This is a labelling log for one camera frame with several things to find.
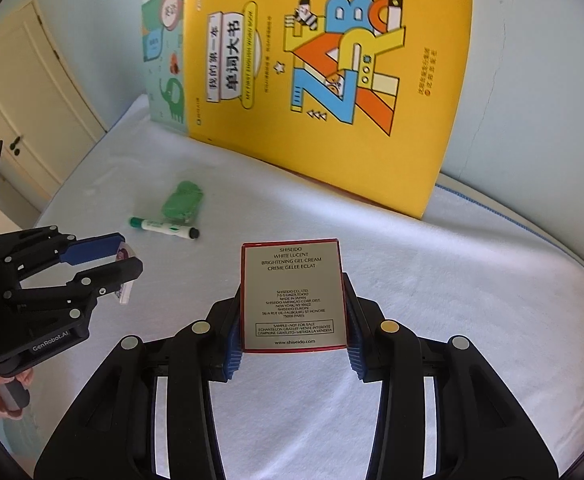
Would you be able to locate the yellow children's word book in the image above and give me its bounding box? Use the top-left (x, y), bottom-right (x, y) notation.
top-left (183, 0), bottom-right (473, 218)

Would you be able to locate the green white marker pen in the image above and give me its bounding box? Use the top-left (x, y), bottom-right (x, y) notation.
top-left (128, 217), bottom-right (200, 240)

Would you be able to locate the white room door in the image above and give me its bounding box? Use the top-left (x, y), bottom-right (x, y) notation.
top-left (0, 0), bottom-right (106, 210)

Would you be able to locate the green leaf plastic bag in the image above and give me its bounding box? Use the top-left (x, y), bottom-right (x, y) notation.
top-left (161, 181), bottom-right (204, 224)

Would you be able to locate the white red cream box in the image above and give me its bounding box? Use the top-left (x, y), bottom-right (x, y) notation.
top-left (241, 238), bottom-right (347, 353)

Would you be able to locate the teal elephant exercise book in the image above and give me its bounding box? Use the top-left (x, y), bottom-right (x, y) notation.
top-left (141, 0), bottom-right (185, 133)

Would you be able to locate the small pink white packet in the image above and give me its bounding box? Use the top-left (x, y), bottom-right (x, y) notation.
top-left (113, 242), bottom-right (139, 306)

